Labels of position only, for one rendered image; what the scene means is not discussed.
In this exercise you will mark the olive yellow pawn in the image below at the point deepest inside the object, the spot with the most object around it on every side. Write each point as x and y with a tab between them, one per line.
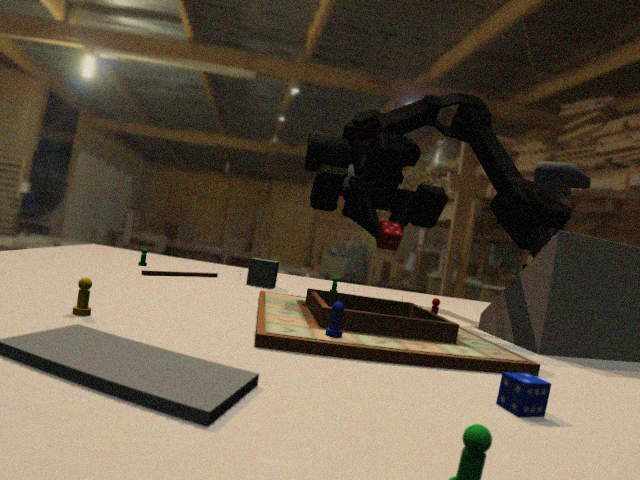
82	308

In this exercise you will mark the blue pawn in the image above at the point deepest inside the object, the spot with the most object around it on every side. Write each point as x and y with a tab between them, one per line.
334	330

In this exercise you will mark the red die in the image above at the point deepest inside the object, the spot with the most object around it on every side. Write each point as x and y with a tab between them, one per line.
390	235

